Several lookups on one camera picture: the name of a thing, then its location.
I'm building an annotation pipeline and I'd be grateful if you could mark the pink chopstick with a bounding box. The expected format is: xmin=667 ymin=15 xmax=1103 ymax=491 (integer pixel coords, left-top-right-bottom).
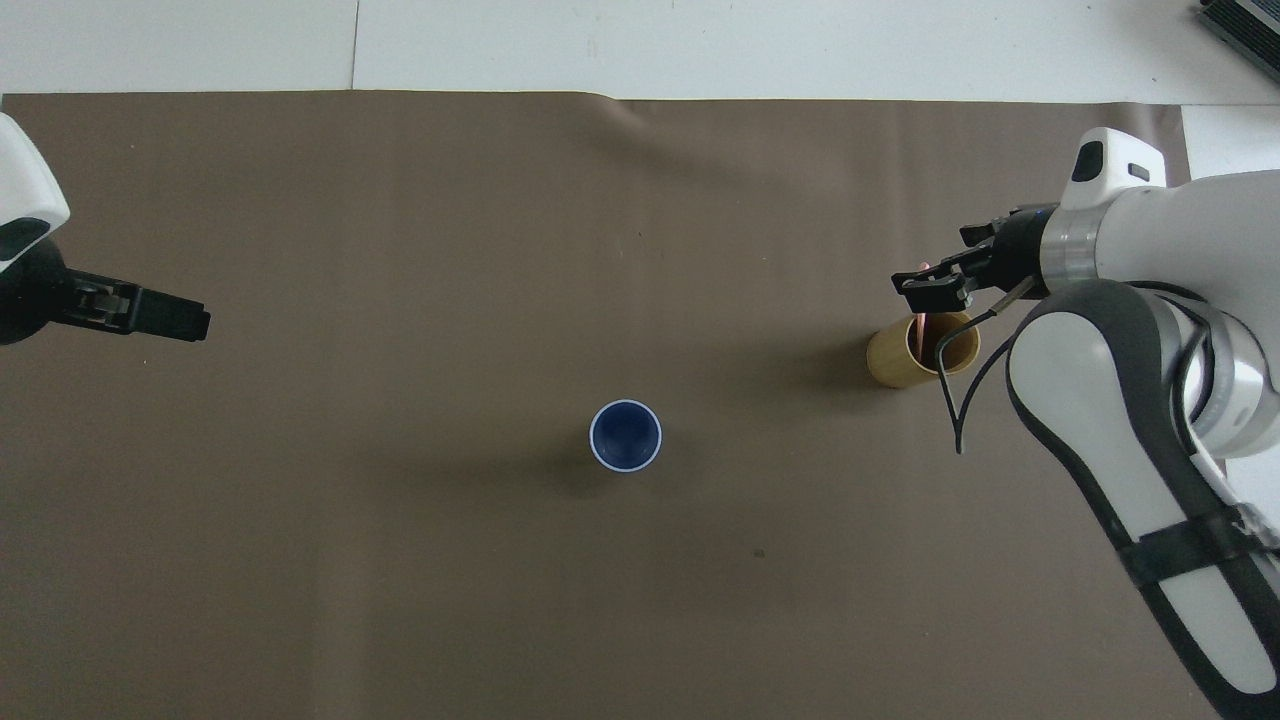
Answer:
xmin=913 ymin=260 xmax=935 ymax=353

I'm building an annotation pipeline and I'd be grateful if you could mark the black cable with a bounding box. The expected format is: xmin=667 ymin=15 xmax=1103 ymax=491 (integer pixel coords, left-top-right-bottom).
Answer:
xmin=934 ymin=276 xmax=1039 ymax=456

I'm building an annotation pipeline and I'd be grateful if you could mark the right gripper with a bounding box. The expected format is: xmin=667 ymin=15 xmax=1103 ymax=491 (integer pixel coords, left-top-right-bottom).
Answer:
xmin=892 ymin=205 xmax=1053 ymax=311

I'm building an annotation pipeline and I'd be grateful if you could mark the wooden cup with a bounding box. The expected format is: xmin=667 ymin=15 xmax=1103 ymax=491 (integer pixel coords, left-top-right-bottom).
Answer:
xmin=866 ymin=311 xmax=982 ymax=390

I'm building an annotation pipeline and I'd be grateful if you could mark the black stand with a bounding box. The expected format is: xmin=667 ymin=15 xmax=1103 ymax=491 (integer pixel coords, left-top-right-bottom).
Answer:
xmin=1197 ymin=0 xmax=1280 ymax=58

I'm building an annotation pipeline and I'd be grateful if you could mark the blue cup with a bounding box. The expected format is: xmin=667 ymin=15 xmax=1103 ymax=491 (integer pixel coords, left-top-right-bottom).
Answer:
xmin=588 ymin=399 xmax=664 ymax=474

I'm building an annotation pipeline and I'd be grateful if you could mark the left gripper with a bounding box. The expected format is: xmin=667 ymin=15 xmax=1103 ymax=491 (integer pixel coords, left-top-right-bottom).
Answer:
xmin=0 ymin=238 xmax=93 ymax=347

